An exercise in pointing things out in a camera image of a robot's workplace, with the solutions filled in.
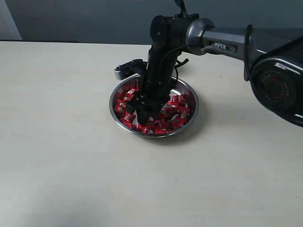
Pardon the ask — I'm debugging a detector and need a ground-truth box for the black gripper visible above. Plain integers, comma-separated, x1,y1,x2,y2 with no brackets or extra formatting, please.
125,46,180,125

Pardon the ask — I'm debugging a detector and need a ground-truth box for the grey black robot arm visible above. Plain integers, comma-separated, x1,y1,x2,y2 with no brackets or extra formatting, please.
126,15,303,126

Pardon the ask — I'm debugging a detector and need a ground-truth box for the round stainless steel plate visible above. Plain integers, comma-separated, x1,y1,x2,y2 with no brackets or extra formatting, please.
109,75,199,139

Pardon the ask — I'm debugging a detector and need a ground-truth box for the red wrapped candy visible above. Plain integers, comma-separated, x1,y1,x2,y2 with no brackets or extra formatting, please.
177,106,191,123
166,94,187,106
154,121,171,134
114,99,126,114
120,112,136,123
170,116,187,130

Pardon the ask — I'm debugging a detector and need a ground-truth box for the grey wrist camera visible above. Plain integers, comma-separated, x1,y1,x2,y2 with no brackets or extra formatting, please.
114,59,148,80

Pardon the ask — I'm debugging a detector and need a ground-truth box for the black cable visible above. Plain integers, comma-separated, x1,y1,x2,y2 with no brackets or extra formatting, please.
160,47,190,88

